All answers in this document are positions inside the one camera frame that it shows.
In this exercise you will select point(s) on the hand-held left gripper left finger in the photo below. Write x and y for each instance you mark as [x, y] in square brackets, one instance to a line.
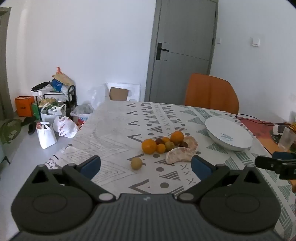
[91, 165]

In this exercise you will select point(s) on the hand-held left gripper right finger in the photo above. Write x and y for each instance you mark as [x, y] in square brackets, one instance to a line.
[200, 168]

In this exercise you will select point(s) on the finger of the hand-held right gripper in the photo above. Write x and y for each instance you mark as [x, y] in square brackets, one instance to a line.
[284, 155]
[264, 162]

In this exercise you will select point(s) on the peeled pomelo segment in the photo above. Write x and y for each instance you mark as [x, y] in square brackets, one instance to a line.
[192, 141]
[180, 155]

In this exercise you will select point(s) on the dark plum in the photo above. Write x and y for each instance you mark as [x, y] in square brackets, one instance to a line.
[183, 144]
[158, 141]

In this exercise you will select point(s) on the green plum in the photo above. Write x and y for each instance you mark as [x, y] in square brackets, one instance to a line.
[169, 145]

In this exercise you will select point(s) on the large orange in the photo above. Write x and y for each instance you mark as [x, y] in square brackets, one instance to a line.
[177, 136]
[149, 146]

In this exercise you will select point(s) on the small orange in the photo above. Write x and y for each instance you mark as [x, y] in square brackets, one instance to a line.
[165, 140]
[161, 147]

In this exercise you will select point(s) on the white plate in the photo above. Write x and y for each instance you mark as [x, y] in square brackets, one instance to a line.
[228, 133]

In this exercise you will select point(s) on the yellow-green plum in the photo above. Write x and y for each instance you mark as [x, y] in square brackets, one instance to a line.
[136, 163]

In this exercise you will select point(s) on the clear plastic cup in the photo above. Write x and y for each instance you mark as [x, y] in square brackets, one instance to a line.
[286, 139]

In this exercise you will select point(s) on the red mat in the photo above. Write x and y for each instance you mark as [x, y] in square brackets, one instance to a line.
[256, 131]

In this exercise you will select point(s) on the patterned tablecloth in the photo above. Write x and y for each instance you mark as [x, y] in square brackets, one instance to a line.
[111, 129]

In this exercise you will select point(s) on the white and red plastic bag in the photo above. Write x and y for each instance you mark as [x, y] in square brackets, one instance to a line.
[64, 127]

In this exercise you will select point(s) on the white paper bag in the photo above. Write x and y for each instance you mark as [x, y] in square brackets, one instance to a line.
[46, 136]

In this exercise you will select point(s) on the grey plastic bag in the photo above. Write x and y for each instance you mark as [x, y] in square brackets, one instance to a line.
[83, 110]

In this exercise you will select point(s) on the white tote bag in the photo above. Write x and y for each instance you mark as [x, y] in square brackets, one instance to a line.
[52, 113]

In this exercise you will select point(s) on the clear plastic bag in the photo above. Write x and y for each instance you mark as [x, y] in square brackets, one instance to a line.
[96, 96]

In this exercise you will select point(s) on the black metal rack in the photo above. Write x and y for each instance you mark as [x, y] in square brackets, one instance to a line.
[72, 97]

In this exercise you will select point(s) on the black slippers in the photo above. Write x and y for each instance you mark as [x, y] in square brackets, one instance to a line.
[30, 125]

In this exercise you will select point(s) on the orange chair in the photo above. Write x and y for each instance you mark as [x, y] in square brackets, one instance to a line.
[211, 92]

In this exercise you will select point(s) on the brown cardboard piece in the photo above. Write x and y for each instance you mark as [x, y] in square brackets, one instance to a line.
[118, 93]

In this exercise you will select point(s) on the white foam board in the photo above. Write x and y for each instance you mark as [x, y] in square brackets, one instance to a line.
[135, 91]

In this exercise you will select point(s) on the blue bag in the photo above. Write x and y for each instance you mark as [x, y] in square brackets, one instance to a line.
[57, 84]

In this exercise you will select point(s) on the orange box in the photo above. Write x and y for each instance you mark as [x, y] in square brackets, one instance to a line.
[24, 106]

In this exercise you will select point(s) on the brown paper bag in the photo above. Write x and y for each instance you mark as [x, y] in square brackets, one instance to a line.
[62, 77]

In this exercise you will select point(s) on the grey door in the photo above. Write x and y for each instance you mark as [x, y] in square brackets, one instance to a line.
[182, 51]

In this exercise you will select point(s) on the white light switch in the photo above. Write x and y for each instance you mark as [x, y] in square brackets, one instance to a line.
[255, 41]

